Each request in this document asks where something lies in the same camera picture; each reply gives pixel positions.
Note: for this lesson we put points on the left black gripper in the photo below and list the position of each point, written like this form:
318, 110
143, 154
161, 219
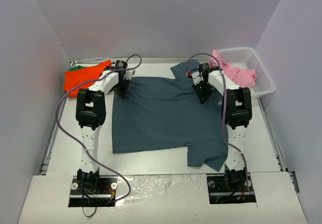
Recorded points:
121, 90

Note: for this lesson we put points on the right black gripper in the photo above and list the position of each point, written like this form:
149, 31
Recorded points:
203, 94

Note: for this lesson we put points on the blue t shirt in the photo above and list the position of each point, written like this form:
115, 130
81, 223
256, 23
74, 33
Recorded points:
160, 113

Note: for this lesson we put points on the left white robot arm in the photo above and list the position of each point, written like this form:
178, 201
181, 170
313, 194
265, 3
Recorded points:
91, 115

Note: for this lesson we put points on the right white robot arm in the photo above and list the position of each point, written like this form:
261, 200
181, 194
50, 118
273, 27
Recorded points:
236, 115

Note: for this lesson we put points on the orange folded t shirt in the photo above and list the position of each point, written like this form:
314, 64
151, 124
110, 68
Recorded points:
74, 78

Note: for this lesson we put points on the pink t shirt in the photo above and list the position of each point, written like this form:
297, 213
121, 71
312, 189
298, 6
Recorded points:
241, 77

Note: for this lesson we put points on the green folded t shirt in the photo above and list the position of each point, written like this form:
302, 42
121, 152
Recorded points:
76, 68

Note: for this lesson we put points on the white plastic basket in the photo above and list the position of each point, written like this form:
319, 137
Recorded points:
247, 58

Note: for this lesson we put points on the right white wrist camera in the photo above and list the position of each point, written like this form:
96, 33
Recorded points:
195, 76

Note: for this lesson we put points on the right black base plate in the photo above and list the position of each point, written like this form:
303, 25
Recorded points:
239, 192

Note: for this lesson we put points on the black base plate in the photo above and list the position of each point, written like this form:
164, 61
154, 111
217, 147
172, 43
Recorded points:
239, 192
102, 196

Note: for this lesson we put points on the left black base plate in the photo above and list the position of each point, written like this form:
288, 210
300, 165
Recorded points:
102, 196

